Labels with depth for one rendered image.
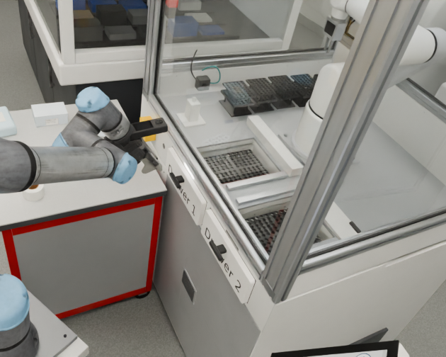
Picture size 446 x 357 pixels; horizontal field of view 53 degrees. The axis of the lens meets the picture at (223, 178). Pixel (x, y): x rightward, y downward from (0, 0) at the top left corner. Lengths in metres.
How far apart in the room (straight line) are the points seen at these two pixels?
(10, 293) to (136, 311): 1.20
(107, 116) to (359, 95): 0.67
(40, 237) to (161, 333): 0.80
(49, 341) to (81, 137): 0.53
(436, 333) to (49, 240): 1.97
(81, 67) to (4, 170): 1.31
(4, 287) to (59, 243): 0.63
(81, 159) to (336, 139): 0.53
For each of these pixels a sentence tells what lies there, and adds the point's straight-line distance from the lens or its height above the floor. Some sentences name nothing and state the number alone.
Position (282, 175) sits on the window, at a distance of 1.07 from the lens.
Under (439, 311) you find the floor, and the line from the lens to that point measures 2.81.
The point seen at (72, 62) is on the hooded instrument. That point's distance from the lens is 2.09.
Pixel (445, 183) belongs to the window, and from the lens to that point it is 1.34.
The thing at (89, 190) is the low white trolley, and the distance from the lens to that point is 1.68.
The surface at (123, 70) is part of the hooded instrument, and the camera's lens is 2.17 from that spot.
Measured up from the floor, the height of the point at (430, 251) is 0.90.
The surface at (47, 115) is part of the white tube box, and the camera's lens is 1.95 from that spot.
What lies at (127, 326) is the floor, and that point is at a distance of 2.22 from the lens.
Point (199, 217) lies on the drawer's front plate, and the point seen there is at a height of 0.86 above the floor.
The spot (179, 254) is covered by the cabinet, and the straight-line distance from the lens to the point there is 1.79.
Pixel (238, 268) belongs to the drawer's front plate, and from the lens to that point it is 1.30.
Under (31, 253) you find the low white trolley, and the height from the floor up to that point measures 0.57.
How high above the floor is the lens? 1.93
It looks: 41 degrees down
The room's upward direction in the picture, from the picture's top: 13 degrees clockwise
